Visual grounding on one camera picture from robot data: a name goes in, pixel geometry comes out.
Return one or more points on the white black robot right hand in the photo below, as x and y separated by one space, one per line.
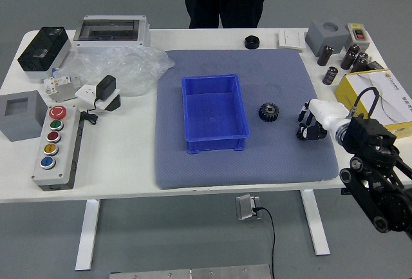
328 113

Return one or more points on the big black gear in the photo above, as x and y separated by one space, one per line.
268 113

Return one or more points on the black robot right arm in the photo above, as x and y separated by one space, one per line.
370 137

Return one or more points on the yellow white cardboard box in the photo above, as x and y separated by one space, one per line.
363 84

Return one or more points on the black round nut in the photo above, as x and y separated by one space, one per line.
251 42

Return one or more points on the clear-lid grey distribution box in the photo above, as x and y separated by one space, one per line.
109 29

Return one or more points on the grey five-button control box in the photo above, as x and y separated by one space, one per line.
61 150

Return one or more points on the black box with white base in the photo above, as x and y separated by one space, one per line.
42 50

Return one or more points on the small black flat part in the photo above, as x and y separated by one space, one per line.
376 65

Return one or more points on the grey block with round hole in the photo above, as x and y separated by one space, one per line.
322 39

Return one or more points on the grey-blue foam mat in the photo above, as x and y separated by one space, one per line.
257 163

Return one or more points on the blue plastic bin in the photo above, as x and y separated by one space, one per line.
215 114

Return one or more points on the white table leg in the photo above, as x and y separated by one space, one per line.
88 237
317 227

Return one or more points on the silver floor socket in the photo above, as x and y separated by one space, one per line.
244 206

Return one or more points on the grey metal plate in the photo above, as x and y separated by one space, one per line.
151 274
231 272

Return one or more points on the clear plastic bag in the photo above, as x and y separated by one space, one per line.
128 66

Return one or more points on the black block under socket plate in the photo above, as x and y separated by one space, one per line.
114 103

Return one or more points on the black power adapter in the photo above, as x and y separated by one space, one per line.
105 87

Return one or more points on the white socket plate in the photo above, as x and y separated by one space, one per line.
84 92

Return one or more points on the white circuit breaker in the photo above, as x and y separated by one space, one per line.
61 89

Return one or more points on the grey block with square hole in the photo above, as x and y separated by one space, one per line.
19 127

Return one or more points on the white wall switch panel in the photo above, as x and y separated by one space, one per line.
291 39

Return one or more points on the grey two-button switch box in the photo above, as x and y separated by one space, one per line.
359 34

